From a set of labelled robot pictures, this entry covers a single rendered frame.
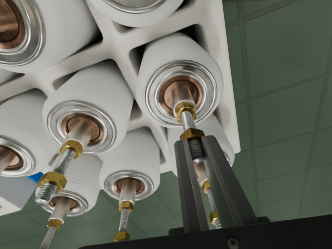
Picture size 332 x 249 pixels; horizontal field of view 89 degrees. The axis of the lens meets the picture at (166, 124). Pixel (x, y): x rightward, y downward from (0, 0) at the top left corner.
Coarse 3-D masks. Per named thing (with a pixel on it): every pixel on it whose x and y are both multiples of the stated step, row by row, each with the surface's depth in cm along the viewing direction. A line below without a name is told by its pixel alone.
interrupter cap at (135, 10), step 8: (104, 0) 13; (112, 0) 13; (120, 0) 13; (128, 0) 13; (136, 0) 13; (144, 0) 13; (152, 0) 13; (160, 0) 13; (120, 8) 13; (128, 8) 13; (136, 8) 13; (144, 8) 13; (152, 8) 13
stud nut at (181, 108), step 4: (180, 104) 15; (184, 104) 15; (188, 104) 15; (176, 108) 15; (180, 108) 14; (184, 108) 14; (188, 108) 14; (192, 108) 14; (176, 112) 15; (180, 112) 14; (192, 112) 15; (176, 116) 15; (180, 116) 15; (192, 116) 15; (180, 120) 15
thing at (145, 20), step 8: (96, 0) 13; (168, 0) 13; (176, 0) 13; (96, 8) 14; (104, 8) 13; (112, 8) 13; (160, 8) 13; (168, 8) 14; (176, 8) 14; (112, 16) 14; (120, 16) 14; (128, 16) 14; (136, 16) 14; (144, 16) 14; (152, 16) 14; (160, 16) 14; (168, 16) 14; (128, 24) 14; (136, 24) 14; (144, 24) 14; (152, 24) 15
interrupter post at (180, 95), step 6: (174, 90) 17; (180, 90) 17; (186, 90) 17; (174, 96) 16; (180, 96) 16; (186, 96) 15; (174, 102) 15; (180, 102) 15; (186, 102) 15; (192, 102) 15; (174, 108) 15; (174, 114) 16
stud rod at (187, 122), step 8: (184, 112) 14; (184, 120) 14; (192, 120) 14; (184, 128) 13; (192, 144) 11; (200, 144) 11; (192, 152) 11; (200, 152) 11; (192, 160) 11; (200, 160) 11
